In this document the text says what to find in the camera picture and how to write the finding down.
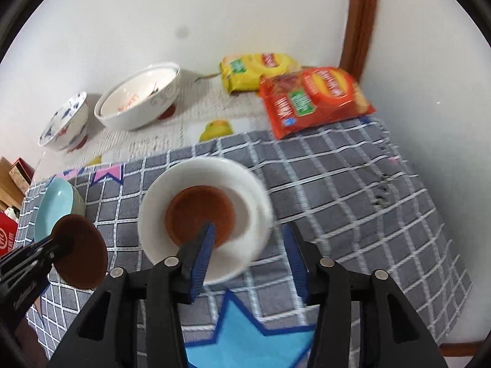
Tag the yellow snack packet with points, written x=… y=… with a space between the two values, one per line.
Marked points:
x=245 y=73

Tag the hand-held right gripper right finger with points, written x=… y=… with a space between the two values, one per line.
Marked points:
x=297 y=268

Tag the white bowl with fruit print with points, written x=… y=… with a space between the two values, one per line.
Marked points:
x=126 y=96

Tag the red patterned box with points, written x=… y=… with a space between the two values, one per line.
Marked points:
x=21 y=174

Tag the light blue plate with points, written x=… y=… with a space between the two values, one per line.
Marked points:
x=53 y=203

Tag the fruit printed table cover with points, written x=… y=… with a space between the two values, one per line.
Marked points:
x=161 y=142

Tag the large white bowl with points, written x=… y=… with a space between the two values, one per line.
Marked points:
x=145 y=113

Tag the small brown bowl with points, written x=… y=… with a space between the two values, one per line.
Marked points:
x=195 y=207
x=84 y=253

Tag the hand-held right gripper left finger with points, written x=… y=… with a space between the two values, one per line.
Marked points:
x=203 y=260

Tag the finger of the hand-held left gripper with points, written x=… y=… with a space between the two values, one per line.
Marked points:
x=34 y=266
x=42 y=246

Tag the grey checked cloth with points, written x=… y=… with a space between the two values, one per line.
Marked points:
x=345 y=207

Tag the blue patterned white bowl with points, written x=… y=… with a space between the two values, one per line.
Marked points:
x=69 y=126

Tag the plain white bowl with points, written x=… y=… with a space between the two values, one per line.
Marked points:
x=245 y=199

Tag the brown wooden door frame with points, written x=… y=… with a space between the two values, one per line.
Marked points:
x=360 y=27

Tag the red snack packet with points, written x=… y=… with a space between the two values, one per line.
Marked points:
x=314 y=99

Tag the red paper bag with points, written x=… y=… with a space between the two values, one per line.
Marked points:
x=7 y=237

